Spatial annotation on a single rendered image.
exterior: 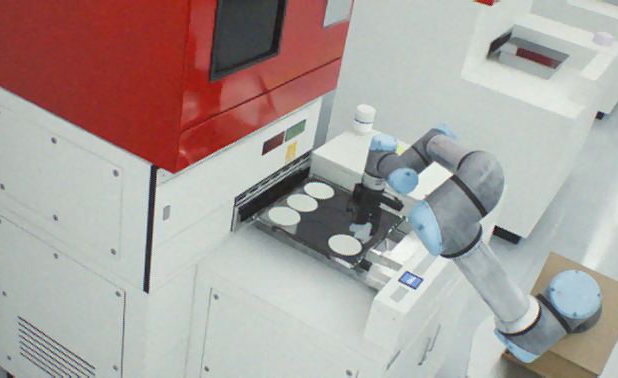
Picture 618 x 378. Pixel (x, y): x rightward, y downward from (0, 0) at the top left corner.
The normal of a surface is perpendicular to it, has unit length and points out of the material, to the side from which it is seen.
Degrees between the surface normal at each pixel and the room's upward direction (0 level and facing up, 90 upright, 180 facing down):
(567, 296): 42
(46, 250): 90
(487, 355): 0
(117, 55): 90
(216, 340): 90
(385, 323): 90
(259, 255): 0
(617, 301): 49
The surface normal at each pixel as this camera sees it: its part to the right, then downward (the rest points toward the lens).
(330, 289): 0.17, -0.84
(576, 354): -0.29, -0.27
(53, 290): -0.52, 0.37
